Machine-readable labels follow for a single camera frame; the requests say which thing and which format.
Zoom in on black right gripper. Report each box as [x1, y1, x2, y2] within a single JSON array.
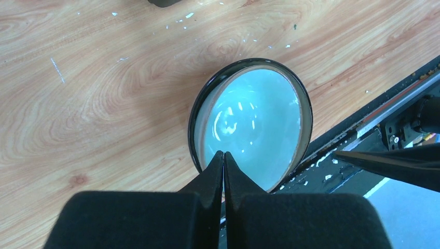
[[332, 96, 439, 192]]

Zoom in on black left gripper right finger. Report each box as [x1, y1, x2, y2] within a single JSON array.
[[223, 153, 392, 248]]

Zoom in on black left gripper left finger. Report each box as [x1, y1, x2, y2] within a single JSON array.
[[44, 151, 224, 248]]

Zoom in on celadon green bowl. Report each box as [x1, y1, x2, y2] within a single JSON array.
[[194, 65, 303, 191]]

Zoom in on black wire dish rack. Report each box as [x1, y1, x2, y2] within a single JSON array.
[[148, 0, 181, 8]]

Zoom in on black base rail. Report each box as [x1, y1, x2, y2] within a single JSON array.
[[218, 58, 439, 248]]

